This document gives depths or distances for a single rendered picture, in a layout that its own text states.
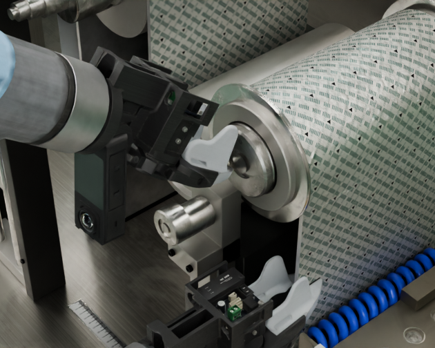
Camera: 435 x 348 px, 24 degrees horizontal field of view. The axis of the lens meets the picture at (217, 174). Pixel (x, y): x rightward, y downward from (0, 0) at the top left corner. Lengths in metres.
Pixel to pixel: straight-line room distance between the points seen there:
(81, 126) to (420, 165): 0.44
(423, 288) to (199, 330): 0.31
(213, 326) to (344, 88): 0.26
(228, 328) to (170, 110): 0.22
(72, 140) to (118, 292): 0.57
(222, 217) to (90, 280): 0.37
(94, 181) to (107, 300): 0.47
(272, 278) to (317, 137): 0.17
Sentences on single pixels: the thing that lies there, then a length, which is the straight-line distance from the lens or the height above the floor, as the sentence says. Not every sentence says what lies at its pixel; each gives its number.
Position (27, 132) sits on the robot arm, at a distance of 0.76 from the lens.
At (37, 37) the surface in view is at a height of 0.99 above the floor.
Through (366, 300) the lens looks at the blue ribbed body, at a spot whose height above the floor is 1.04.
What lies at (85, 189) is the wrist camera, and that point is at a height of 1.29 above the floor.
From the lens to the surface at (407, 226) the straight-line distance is 1.16.
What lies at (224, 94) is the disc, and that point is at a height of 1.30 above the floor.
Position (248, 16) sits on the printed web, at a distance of 1.16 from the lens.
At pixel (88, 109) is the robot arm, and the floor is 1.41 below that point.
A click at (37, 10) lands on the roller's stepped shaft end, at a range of 1.05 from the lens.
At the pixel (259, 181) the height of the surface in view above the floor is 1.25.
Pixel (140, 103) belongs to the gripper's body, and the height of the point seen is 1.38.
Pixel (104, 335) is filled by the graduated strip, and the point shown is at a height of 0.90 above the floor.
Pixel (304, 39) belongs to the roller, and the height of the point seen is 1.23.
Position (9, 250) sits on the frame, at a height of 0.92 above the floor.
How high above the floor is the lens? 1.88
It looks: 41 degrees down
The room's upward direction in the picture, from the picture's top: straight up
